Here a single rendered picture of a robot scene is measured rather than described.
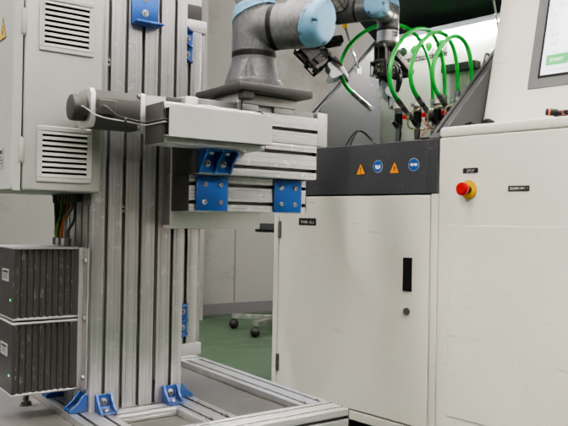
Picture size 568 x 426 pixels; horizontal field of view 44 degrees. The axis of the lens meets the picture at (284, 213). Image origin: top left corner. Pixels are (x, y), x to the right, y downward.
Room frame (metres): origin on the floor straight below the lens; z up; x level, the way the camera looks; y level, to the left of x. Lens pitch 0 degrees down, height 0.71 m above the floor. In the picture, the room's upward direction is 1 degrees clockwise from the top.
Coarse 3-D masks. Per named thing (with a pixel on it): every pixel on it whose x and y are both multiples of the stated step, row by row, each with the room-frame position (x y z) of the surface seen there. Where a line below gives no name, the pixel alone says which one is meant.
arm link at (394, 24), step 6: (390, 0) 2.40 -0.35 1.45; (396, 0) 2.41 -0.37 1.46; (396, 6) 2.40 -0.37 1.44; (396, 12) 2.40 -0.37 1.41; (396, 18) 2.40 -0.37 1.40; (378, 24) 2.42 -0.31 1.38; (384, 24) 2.40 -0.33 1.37; (390, 24) 2.40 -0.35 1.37; (396, 24) 2.41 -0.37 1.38; (378, 30) 2.45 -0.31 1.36
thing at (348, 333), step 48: (288, 240) 2.50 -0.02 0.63; (336, 240) 2.33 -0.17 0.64; (384, 240) 2.19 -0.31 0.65; (288, 288) 2.50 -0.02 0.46; (336, 288) 2.33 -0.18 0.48; (384, 288) 2.19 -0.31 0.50; (288, 336) 2.49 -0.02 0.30; (336, 336) 2.33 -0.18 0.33; (384, 336) 2.18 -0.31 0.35; (288, 384) 2.49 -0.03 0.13; (336, 384) 2.32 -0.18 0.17; (384, 384) 2.18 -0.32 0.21
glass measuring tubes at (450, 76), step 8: (448, 64) 2.61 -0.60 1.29; (464, 64) 2.56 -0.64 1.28; (480, 64) 2.56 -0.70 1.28; (448, 72) 2.62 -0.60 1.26; (464, 72) 2.57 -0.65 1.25; (448, 80) 2.63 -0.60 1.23; (464, 80) 2.57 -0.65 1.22; (448, 88) 2.63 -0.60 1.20; (464, 88) 2.57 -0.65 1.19; (448, 96) 2.63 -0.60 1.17
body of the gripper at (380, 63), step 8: (376, 48) 2.42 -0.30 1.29; (384, 48) 2.41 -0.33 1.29; (392, 48) 2.43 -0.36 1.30; (376, 56) 2.42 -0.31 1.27; (384, 56) 2.41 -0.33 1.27; (376, 64) 2.42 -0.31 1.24; (384, 64) 2.38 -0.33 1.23; (376, 72) 2.41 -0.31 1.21; (384, 72) 2.38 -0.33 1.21; (392, 72) 2.41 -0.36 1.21
